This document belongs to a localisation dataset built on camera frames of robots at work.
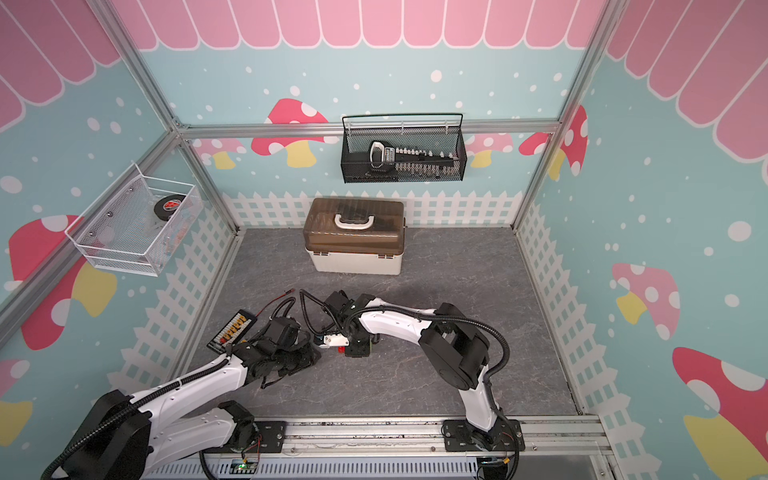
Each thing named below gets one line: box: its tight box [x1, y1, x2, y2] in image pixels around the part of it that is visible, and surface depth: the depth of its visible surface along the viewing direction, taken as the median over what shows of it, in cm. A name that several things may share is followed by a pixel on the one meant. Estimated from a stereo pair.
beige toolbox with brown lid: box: [303, 197, 407, 275], surface depth 96 cm
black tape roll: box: [154, 194, 187, 221], surface depth 81 cm
